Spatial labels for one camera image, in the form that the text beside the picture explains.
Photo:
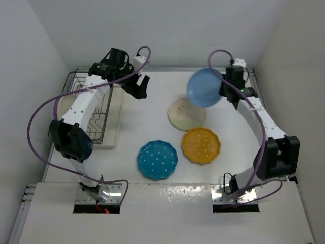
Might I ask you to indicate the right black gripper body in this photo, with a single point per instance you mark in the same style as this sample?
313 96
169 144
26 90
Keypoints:
224 88

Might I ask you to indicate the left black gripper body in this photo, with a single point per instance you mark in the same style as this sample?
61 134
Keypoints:
124 83

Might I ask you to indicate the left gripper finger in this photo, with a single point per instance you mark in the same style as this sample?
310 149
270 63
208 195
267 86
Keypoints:
133 90
142 88

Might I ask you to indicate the light blue plate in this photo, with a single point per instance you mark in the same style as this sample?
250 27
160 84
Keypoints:
203 87

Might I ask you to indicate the plain cream plate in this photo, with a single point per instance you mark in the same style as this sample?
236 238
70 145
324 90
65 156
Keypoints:
64 104

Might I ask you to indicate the purple plate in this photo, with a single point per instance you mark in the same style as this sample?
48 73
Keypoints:
54 108

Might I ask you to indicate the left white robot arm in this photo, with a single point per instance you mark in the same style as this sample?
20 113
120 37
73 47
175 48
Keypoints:
69 133

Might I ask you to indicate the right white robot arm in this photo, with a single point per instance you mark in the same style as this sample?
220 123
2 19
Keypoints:
278 153

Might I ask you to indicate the cream plate with plant motif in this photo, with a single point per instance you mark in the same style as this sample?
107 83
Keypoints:
185 116

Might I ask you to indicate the beige drip tray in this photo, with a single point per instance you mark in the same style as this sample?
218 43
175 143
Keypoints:
114 116

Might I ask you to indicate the teal dotted plate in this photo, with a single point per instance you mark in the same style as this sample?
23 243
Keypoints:
157 160

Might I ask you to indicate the yellow dotted plate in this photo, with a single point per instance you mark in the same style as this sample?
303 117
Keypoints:
201 145

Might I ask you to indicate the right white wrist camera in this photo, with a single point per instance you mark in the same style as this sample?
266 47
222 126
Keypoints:
240 62

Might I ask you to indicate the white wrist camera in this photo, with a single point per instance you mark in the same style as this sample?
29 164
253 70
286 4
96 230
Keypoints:
240 62
139 62

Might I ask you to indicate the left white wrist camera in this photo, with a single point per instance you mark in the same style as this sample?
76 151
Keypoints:
139 62

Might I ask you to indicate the metal wire dish rack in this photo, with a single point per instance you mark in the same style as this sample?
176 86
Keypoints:
96 127

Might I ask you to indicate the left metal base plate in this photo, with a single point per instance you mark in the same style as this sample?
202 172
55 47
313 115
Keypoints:
110 194

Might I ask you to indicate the metal base plate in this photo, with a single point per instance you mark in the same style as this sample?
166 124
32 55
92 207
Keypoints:
219 197
110 194

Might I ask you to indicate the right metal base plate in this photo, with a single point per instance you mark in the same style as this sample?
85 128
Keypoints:
219 197

